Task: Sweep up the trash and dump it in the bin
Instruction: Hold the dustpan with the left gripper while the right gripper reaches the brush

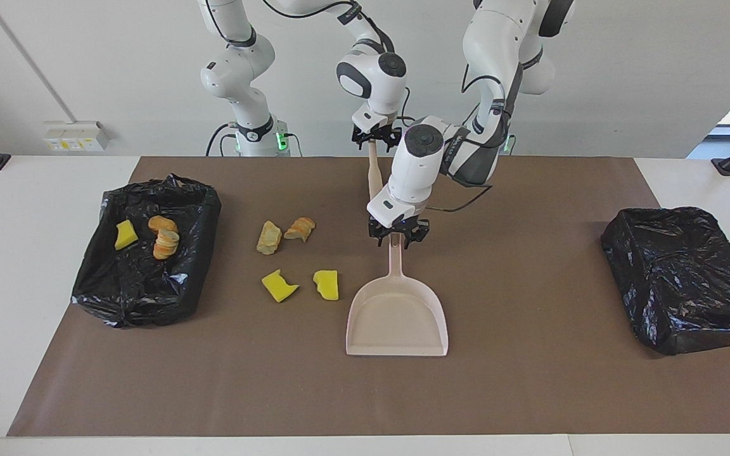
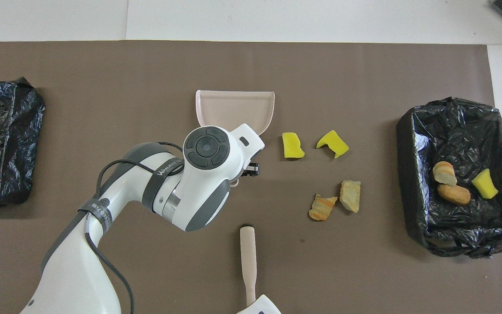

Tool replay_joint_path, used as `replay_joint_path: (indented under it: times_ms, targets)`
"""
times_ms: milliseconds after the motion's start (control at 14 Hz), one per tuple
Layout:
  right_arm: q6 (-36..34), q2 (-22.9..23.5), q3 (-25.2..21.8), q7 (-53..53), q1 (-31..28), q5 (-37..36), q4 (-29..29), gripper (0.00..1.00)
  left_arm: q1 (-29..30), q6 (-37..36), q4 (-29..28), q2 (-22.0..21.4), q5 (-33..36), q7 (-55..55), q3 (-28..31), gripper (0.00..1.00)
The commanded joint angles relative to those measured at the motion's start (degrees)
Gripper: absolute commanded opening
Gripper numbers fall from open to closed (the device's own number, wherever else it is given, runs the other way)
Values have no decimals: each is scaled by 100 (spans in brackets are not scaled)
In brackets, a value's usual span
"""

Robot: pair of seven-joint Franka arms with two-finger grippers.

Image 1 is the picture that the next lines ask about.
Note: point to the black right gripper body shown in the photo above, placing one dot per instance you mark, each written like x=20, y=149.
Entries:
x=377, y=134

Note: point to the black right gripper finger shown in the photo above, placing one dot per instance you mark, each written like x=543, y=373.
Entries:
x=357, y=139
x=395, y=140

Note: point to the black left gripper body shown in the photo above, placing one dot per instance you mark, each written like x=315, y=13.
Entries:
x=398, y=227

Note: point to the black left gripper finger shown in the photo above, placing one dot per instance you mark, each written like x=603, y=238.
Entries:
x=376, y=233
x=419, y=231

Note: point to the beige hand brush black bristles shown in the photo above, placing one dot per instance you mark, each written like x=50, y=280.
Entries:
x=374, y=174

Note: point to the pale pink plastic dustpan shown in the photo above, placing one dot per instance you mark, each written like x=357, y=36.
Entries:
x=397, y=316

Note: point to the pale tan sponge scrap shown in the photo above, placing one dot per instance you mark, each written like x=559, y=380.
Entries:
x=166, y=244

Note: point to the brown bread roll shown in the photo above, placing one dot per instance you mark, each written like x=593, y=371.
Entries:
x=162, y=223

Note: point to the bright yellow sponge piece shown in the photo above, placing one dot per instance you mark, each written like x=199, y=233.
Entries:
x=125, y=235
x=326, y=284
x=279, y=285

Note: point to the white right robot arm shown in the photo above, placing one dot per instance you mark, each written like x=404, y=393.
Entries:
x=371, y=79

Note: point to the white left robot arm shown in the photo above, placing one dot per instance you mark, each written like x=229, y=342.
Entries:
x=498, y=38

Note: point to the bin lined with black bag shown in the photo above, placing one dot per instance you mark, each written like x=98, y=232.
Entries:
x=143, y=285
x=682, y=285

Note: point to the orange striped sponge scrap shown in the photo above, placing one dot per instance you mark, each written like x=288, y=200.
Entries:
x=300, y=228

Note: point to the pale green-yellow sponge scrap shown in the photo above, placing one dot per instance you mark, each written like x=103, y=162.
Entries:
x=268, y=237

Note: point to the brown paper table mat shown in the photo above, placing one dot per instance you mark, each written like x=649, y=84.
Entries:
x=365, y=392

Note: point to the white wall socket box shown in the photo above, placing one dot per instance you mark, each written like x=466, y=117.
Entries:
x=73, y=135

